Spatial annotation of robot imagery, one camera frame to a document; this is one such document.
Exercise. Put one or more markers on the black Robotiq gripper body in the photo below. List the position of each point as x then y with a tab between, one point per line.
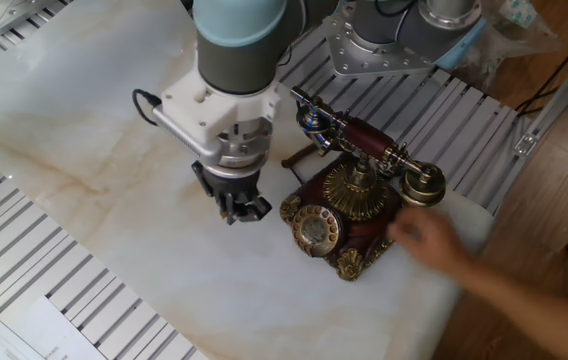
231	187

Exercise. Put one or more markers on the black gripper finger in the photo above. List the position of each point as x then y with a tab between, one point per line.
229	210
256	207

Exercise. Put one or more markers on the thin wooden stick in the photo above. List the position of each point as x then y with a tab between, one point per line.
223	216

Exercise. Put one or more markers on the red brass phone handset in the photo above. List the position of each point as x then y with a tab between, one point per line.
366	137

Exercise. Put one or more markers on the person's bare forearm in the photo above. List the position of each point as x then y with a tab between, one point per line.
529	310

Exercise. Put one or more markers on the person's bare hand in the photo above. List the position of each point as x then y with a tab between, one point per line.
429	240

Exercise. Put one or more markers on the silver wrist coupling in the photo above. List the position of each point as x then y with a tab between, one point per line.
244	150

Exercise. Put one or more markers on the blank white paper sheet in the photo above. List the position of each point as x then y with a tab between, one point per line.
59	335

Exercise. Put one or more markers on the perforated metal plate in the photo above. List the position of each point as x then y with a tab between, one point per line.
9	15

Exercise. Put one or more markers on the clear plastic bag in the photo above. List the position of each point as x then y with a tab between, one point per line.
509	35

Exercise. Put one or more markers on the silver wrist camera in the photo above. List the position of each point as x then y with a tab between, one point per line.
189	142

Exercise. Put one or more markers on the white printed camera mount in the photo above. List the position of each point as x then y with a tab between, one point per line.
199	110

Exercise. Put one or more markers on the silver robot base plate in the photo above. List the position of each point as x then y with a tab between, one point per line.
359	55

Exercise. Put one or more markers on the aluminium frame bar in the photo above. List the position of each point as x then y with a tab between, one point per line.
554	105

